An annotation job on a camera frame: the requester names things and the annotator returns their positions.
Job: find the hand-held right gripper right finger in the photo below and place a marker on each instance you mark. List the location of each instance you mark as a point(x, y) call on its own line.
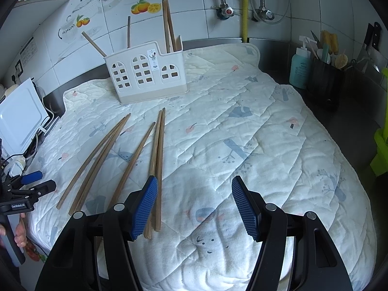
point(247, 209)

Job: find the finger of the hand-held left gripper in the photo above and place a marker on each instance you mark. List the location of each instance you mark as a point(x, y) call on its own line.
point(31, 177)
point(42, 189)

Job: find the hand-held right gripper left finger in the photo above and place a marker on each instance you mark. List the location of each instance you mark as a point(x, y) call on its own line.
point(145, 209)

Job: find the brown wooden chopstick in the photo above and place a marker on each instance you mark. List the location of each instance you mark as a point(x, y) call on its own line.
point(62, 200)
point(157, 145)
point(172, 30)
point(165, 24)
point(92, 42)
point(128, 31)
point(133, 163)
point(162, 157)
point(76, 204)

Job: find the cream house-shaped utensil holder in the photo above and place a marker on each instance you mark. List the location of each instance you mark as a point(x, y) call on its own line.
point(145, 75)

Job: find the person's left hand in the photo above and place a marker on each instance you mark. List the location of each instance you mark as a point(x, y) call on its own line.
point(21, 233)

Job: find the white power strip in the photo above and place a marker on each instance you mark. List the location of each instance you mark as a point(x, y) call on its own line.
point(15, 165)

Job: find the red printed bag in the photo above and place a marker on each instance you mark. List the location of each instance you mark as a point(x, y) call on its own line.
point(34, 253)

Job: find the white microwave oven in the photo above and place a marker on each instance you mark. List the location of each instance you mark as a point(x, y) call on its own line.
point(18, 118)

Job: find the printed quilted mat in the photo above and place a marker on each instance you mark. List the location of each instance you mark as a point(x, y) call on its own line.
point(242, 121)

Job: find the cream electric kettle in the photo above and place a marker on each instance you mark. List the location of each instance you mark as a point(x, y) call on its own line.
point(12, 90)

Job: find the green plastic rack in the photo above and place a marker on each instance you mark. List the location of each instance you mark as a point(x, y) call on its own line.
point(381, 145)

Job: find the black utensil cup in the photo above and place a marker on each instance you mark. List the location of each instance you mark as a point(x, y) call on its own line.
point(324, 81)

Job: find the teal soap bottle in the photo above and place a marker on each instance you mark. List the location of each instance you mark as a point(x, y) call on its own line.
point(300, 66)

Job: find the wooden spoon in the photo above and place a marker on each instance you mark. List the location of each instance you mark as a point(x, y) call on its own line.
point(341, 61)

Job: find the metal water valve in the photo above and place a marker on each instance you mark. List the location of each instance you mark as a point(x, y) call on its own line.
point(263, 15)
point(225, 12)

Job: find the black wall socket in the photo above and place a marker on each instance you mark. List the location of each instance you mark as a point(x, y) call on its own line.
point(19, 67)

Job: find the wall instruction sticker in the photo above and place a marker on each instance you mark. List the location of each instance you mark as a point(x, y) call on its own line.
point(30, 49)

